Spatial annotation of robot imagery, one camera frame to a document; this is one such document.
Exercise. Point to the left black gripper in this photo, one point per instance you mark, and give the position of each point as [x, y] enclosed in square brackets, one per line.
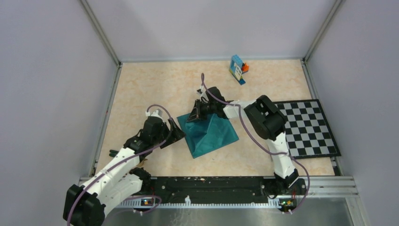
[177, 133]

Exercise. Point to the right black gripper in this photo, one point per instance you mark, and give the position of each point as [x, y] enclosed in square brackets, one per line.
[196, 113]

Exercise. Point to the teal cloth napkin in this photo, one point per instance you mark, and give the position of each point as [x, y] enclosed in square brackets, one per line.
[203, 137]

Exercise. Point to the colourful toy block house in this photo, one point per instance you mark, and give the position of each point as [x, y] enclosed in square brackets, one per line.
[238, 68]

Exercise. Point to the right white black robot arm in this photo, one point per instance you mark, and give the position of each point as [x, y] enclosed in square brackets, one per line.
[266, 119]

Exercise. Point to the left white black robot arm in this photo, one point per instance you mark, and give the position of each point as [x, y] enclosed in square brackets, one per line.
[90, 203]

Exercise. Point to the black white checkerboard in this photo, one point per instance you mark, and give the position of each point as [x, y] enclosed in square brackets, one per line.
[308, 133]

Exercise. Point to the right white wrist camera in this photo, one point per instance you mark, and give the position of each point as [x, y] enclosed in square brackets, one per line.
[202, 95]

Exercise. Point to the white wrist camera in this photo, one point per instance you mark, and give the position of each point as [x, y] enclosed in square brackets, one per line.
[157, 114]
[202, 95]

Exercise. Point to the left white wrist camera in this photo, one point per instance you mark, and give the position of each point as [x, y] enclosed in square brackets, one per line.
[157, 114]

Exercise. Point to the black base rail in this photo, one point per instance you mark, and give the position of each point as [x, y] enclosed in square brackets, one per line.
[221, 192]

